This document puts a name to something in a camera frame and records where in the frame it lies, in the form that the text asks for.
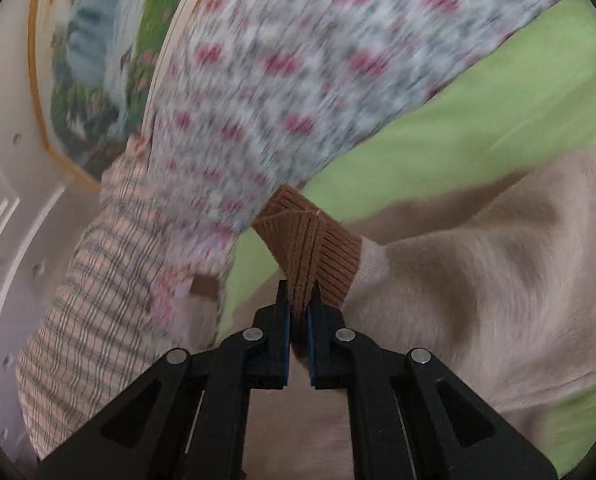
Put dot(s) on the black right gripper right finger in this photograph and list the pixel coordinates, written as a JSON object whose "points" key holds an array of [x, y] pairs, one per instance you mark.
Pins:
{"points": [[410, 416]]}

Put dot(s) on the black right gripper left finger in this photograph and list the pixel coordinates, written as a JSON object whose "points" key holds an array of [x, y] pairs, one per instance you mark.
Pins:
{"points": [[185, 417]]}

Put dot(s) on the beige sweater with brown cuffs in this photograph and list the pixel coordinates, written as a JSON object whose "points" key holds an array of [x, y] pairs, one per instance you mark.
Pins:
{"points": [[497, 281]]}

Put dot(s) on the purple pink floral pillow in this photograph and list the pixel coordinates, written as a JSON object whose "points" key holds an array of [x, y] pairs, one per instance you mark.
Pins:
{"points": [[187, 295]]}

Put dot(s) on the plaid checked blanket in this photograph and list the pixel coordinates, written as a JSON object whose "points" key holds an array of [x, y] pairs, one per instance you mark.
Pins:
{"points": [[91, 344]]}

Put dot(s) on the green bed sheet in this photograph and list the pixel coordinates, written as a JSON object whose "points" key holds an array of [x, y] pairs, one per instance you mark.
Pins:
{"points": [[531, 101]]}

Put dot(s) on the floral white red quilt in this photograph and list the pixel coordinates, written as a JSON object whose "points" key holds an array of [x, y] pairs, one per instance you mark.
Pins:
{"points": [[260, 93]]}

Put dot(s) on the framed landscape painting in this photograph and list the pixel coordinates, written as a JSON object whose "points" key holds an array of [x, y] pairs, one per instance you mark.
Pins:
{"points": [[91, 67]]}

